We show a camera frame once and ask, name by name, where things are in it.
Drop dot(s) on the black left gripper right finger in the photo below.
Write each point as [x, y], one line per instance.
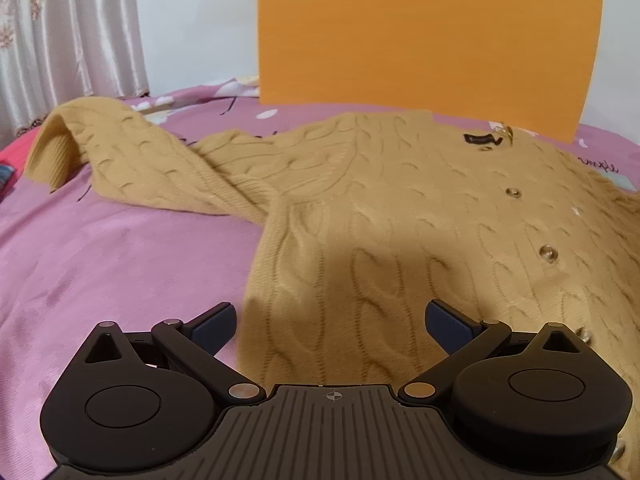
[465, 341]

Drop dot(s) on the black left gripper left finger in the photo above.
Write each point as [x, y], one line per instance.
[192, 348]

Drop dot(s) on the mustard cable-knit cardigan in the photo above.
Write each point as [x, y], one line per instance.
[544, 405]

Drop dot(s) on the red fabric item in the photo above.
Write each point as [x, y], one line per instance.
[13, 160]

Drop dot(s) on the orange headboard panel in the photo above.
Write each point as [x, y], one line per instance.
[527, 63]

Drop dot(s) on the white floral curtain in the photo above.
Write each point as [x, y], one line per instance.
[53, 51]

